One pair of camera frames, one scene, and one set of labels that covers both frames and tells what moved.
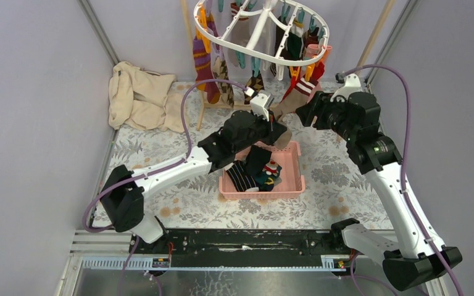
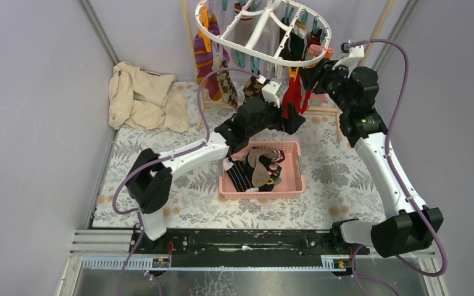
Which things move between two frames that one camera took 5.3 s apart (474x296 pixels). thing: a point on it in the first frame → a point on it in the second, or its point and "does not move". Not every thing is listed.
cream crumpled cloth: x=142 y=98 does not move
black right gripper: x=318 y=105 → x=320 y=73
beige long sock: x=300 y=95 → x=261 y=175
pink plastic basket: x=292 y=184 does not move
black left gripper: x=272 y=131 → x=288 y=124
